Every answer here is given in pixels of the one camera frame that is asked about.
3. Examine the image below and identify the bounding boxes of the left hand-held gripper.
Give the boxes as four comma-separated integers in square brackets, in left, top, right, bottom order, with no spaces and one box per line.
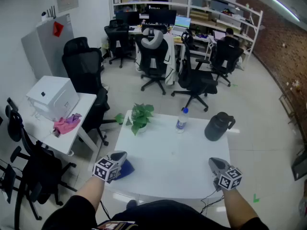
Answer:
[93,150,128,184]

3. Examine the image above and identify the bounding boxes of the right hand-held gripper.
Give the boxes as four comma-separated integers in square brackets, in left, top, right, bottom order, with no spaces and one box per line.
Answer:
[208,157,243,192]

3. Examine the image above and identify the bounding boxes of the blue cloth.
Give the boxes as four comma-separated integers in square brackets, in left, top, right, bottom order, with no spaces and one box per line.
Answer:
[114,158,136,181]

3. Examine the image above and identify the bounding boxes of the person's right forearm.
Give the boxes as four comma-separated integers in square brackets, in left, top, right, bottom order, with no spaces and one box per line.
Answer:
[222,188,255,228]

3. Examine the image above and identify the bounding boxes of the person's left forearm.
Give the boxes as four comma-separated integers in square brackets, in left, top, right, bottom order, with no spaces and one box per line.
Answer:
[71,175,106,215]

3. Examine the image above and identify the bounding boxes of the green potted plant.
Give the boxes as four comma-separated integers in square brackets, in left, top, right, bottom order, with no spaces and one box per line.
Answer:
[114,103,155,136]

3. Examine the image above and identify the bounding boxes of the clear water bottle blue cap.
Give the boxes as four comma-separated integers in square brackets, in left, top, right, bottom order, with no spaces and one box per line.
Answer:
[175,107,189,134]

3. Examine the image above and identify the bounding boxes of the white side desk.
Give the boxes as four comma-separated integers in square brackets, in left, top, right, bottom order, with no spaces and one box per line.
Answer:
[16,92,99,164]

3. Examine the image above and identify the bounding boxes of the purple cloth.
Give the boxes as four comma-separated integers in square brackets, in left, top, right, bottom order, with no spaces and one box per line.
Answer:
[65,113,83,124]

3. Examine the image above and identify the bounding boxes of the pink cloth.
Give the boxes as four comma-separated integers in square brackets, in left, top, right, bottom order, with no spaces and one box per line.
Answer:
[53,117,81,135]

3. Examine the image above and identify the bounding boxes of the person's black clothing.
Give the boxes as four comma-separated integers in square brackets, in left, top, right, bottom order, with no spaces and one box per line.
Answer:
[41,195,271,230]

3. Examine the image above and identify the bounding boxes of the black office chair with bag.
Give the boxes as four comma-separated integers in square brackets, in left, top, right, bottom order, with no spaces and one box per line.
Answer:
[0,103,78,226]

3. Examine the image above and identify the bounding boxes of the black office chair with armrests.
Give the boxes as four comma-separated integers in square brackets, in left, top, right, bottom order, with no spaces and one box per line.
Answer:
[170,32,219,113]

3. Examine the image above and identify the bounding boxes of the black floor box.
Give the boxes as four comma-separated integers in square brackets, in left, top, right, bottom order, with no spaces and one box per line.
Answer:
[291,149,307,182]

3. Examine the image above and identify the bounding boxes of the white box appliance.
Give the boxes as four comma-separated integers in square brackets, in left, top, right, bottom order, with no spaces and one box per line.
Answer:
[25,75,80,121]

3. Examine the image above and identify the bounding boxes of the tall black mesh office chair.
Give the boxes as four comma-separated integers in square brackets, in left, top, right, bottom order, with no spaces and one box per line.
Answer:
[61,36,118,146]

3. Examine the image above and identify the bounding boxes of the black chair with white lumbar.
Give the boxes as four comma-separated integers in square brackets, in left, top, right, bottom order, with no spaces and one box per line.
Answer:
[135,24,174,95]

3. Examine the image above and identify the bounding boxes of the white jacket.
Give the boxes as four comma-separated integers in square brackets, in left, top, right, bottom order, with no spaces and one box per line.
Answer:
[164,34,177,86]

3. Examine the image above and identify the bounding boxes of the black occupied office chair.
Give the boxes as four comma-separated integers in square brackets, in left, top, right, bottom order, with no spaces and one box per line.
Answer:
[209,37,245,87]

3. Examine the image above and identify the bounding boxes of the black office chair with headrest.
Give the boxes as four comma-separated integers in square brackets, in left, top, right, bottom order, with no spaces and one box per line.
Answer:
[104,19,135,69]

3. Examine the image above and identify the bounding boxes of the grey neck pillow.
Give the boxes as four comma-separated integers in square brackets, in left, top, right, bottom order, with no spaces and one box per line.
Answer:
[141,30,165,50]

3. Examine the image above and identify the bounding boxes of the open laptop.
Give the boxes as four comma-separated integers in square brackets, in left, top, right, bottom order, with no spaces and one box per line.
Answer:
[213,30,227,42]

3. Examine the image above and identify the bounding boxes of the grey cabinet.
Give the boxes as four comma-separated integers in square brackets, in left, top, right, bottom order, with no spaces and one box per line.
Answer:
[21,13,75,81]

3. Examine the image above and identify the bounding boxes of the small black monitor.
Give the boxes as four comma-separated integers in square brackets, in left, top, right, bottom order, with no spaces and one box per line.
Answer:
[115,11,141,26]

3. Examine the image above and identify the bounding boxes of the red paper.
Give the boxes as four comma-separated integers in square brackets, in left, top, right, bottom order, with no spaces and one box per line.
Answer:
[53,21,65,37]

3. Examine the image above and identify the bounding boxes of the lit screen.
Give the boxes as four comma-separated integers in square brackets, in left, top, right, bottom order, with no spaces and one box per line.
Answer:
[173,15,192,37]

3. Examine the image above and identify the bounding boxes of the wide black monitor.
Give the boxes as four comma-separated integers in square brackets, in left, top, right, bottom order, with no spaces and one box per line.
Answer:
[148,9,177,26]

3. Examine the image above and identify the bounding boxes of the white shelf unit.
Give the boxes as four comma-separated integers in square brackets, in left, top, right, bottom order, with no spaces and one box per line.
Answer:
[109,0,264,71]

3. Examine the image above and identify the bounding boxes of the white router with black antennas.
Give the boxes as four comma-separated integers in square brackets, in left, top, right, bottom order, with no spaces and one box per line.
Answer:
[41,5,57,22]

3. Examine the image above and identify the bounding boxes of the ceiling tube lamp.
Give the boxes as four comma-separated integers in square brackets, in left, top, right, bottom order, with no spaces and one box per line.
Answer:
[270,0,301,23]

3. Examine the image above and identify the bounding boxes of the black cable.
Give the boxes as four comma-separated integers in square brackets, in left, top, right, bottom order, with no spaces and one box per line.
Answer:
[200,190,225,216]

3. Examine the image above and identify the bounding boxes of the black jug with handle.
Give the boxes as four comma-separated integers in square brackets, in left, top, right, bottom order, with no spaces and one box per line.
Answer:
[204,112,236,142]

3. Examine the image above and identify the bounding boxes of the metal frame rack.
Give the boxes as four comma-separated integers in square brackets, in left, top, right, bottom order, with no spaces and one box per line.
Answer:
[279,90,307,131]

